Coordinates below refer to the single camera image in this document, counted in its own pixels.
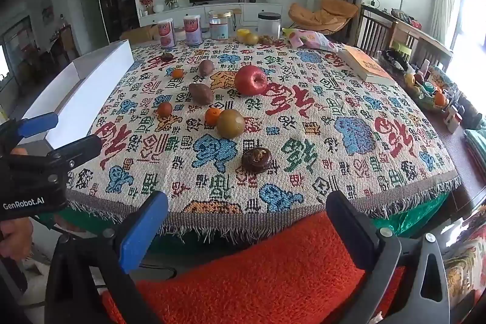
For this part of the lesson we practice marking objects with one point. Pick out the pink labelled tin can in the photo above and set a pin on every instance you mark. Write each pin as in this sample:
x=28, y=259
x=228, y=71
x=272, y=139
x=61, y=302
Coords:
x=167, y=33
x=192, y=31

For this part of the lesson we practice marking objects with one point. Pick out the red flower arrangement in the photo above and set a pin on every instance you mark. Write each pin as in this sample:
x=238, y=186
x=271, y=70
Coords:
x=147, y=2

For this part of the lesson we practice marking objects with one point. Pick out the brown cardboard box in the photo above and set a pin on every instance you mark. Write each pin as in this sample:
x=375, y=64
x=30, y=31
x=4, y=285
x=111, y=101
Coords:
x=138, y=33

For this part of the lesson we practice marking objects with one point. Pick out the pink snack bag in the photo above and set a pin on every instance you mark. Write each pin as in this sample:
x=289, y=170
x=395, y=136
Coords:
x=311, y=40

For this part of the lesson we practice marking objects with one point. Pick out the orange covered book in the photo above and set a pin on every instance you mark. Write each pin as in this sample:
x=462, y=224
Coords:
x=366, y=64

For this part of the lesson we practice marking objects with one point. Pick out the floral patterned cushion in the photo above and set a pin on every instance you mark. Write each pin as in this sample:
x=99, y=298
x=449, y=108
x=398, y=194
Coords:
x=467, y=263

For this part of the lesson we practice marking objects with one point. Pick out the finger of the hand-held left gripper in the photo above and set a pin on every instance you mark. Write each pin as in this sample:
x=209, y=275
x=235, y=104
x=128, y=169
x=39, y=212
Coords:
x=81, y=150
x=38, y=123

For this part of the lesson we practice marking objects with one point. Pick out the dark brown mangosteen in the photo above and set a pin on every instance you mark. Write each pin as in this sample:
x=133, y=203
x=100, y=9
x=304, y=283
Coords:
x=256, y=160
x=167, y=56

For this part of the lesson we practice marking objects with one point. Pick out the pile of brown nuts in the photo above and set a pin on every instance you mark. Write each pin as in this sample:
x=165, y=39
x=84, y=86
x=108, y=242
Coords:
x=269, y=39

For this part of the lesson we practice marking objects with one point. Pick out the red apple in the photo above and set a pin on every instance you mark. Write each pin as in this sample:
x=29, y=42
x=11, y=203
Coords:
x=250, y=80

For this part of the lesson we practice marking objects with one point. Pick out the wooden slatted bench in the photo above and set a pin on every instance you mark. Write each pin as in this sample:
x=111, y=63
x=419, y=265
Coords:
x=379, y=30

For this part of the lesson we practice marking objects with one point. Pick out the green shiny cloth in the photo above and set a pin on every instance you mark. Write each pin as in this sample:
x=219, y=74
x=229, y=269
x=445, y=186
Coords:
x=414, y=217

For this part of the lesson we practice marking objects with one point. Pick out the clear jar with black lid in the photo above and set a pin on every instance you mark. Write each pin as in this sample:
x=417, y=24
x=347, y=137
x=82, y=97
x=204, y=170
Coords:
x=269, y=26

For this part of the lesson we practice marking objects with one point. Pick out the green-brown round fruit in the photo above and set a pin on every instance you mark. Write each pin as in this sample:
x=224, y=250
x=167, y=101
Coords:
x=231, y=123
x=251, y=39

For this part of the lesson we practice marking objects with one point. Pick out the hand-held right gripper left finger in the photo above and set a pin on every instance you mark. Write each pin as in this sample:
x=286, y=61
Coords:
x=142, y=229

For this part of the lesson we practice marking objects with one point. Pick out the folded green cloth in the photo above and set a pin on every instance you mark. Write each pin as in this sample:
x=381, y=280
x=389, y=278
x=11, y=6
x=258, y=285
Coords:
x=476, y=149

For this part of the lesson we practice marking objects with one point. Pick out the small jar with yellow lid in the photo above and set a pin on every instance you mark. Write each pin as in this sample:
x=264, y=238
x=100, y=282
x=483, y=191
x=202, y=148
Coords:
x=241, y=33

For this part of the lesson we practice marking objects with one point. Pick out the window with dark frame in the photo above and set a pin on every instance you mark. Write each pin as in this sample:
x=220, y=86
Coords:
x=472, y=12

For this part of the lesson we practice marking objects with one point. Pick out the orange lounge chair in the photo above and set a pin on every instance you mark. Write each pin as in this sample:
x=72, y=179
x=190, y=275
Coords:
x=322, y=14

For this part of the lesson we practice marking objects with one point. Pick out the small orange tangerine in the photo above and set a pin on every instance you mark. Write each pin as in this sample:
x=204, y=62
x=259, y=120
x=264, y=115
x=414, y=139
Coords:
x=177, y=73
x=164, y=110
x=213, y=116

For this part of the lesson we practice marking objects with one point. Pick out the printed woven tablecloth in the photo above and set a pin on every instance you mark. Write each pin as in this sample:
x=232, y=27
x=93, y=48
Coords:
x=322, y=111

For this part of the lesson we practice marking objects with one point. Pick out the brown sweet potato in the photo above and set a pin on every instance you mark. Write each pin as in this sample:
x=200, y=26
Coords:
x=201, y=94

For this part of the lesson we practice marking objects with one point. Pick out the white cardboard box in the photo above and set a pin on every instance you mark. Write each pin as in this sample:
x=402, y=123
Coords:
x=87, y=88

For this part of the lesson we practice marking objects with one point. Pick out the basket of colourful toys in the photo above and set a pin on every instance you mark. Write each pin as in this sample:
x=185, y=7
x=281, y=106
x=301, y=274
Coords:
x=429, y=92

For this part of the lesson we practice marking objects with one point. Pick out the person's left hand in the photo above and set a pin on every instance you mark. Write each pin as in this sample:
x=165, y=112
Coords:
x=9, y=238

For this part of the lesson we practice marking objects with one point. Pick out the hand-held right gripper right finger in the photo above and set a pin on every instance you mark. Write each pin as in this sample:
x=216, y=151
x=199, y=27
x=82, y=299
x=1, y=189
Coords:
x=349, y=229

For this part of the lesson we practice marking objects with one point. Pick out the brown kiwi fruit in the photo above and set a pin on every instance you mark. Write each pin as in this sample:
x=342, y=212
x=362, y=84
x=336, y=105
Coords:
x=206, y=68

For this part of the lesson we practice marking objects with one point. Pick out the clear jar with gold lid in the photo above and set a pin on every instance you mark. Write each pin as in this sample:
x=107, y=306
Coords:
x=220, y=26

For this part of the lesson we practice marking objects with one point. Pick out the white television cabinet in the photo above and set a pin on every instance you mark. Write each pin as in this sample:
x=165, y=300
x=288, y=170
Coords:
x=250, y=11

